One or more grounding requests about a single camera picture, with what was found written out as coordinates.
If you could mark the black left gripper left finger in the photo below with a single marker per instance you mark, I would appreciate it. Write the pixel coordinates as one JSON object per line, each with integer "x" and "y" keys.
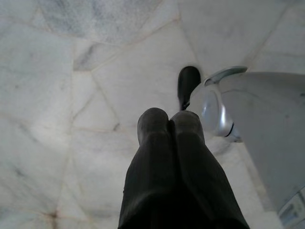
{"x": 152, "y": 167}

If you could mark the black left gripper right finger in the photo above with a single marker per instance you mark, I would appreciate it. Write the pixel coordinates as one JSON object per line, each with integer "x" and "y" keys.
{"x": 197, "y": 171}

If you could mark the silver robot left leg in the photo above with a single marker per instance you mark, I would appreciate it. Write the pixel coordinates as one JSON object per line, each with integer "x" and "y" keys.
{"x": 262, "y": 119}

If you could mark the black robot left foot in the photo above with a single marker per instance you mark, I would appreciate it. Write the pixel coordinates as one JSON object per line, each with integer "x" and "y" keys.
{"x": 188, "y": 81}

